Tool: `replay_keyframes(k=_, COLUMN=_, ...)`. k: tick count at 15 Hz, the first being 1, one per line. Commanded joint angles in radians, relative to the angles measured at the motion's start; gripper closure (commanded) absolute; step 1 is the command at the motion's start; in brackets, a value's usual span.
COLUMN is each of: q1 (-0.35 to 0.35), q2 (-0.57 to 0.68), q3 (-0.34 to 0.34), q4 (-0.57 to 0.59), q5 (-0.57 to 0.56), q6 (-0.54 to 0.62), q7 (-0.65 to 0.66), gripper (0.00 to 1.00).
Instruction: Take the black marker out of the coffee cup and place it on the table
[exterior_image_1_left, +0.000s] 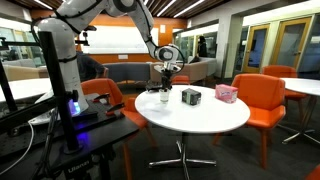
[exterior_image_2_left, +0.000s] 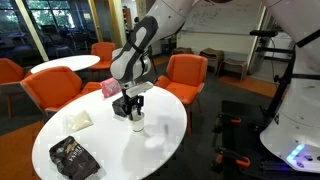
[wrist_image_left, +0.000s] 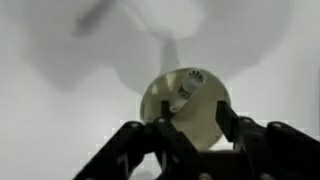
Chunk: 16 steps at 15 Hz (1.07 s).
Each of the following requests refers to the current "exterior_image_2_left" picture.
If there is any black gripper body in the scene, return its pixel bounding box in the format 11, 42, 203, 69
121, 87, 145, 108

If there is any white paper coffee cup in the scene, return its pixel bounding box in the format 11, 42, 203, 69
128, 111, 147, 133

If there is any black coffee bean bag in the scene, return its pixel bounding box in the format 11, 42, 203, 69
48, 135, 102, 180

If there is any pink box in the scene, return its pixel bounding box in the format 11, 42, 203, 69
99, 77, 121, 99

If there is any clear bag of white powder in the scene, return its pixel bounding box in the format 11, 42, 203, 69
63, 110, 95, 134

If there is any orange armchair with orange legs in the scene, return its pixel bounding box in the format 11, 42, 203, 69
154, 53, 209, 138

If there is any brown wooden stool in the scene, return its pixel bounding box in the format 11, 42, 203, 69
198, 47, 225, 76
217, 58, 250, 81
171, 46, 195, 56

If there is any white round side table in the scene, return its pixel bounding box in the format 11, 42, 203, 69
29, 54, 101, 75

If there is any orange black bar clamp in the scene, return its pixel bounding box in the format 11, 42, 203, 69
210, 146, 252, 173
212, 112, 243, 138

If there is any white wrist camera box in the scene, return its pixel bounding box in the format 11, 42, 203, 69
126, 81, 155, 99

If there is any yellow window frame post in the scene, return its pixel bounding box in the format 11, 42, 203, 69
107, 0, 129, 50
14, 0, 51, 63
86, 0, 105, 44

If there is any wall whiteboard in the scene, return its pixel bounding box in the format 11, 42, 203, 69
179, 0, 266, 37

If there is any black camera stand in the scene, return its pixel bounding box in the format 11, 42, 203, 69
249, 29, 298, 120

